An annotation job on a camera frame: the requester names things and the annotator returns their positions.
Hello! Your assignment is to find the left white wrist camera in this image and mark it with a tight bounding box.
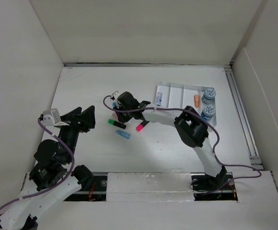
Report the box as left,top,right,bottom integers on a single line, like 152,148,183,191
40,108,68,127

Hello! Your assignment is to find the pink cap black highlighter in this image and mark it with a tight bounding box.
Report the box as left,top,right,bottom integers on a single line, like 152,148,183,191
136,121,149,132

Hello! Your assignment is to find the clear glue bottle blue cap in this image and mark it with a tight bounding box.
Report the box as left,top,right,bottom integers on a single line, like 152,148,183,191
155,92,163,106

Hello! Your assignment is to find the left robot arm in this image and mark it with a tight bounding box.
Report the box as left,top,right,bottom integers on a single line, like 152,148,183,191
0,105,96,230

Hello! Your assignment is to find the orange translucent marker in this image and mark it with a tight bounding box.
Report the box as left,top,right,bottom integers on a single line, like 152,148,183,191
194,94,200,108

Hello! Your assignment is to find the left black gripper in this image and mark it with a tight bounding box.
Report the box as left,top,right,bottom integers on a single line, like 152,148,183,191
56,104,95,162

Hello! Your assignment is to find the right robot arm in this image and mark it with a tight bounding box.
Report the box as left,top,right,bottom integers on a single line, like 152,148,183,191
111,91,227,192

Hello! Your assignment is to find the white foam block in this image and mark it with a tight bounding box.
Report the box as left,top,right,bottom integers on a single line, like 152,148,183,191
106,172,194,203

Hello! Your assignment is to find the green cap black highlighter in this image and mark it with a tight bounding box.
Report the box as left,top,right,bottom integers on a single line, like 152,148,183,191
108,119,126,129

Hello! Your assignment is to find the light blue translucent marker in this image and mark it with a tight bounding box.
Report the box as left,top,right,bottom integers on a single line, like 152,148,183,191
115,130,131,139

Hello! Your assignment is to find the aluminium rail right side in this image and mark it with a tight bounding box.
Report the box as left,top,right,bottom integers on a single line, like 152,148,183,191
224,67,264,170

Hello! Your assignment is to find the pink translucent marker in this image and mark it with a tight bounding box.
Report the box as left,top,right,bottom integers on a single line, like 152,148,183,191
112,113,118,120

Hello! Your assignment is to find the blue round jar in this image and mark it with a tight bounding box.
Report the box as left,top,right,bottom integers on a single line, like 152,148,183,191
201,88,216,104
200,105,216,121

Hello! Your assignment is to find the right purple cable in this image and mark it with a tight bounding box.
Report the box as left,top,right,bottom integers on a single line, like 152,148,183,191
103,94,264,194

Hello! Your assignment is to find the white divided organizer tray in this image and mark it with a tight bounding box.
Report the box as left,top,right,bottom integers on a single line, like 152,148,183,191
155,82,217,126

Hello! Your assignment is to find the aluminium rail back edge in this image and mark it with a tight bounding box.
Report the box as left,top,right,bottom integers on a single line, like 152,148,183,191
64,62,231,68

